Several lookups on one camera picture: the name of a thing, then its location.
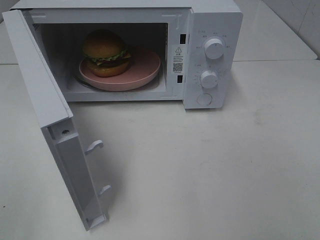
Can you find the pink plate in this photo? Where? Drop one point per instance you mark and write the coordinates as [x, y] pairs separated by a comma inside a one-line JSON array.
[[142, 69]]

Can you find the burger with lettuce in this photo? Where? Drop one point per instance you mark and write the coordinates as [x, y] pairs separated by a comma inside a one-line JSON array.
[[106, 54]]

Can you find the white microwave door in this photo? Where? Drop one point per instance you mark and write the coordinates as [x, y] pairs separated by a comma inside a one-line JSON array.
[[55, 120]]

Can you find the round white door button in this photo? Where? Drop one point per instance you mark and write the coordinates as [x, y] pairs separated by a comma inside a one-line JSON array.
[[204, 99]]

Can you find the lower white dial knob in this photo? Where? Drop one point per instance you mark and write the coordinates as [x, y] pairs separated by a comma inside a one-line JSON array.
[[209, 79]]

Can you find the white dial knob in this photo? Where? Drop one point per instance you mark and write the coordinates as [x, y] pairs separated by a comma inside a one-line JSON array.
[[209, 79], [214, 48]]

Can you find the white warning label sticker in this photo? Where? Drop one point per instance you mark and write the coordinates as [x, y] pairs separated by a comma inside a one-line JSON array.
[[177, 58]]

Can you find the white microwave oven body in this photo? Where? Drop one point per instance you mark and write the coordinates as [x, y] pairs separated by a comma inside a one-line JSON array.
[[61, 26]]

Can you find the upper white dial knob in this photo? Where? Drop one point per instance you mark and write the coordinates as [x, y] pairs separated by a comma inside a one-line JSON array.
[[214, 48]]

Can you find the glass microwave turntable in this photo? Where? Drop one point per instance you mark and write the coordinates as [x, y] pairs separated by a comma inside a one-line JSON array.
[[157, 84]]

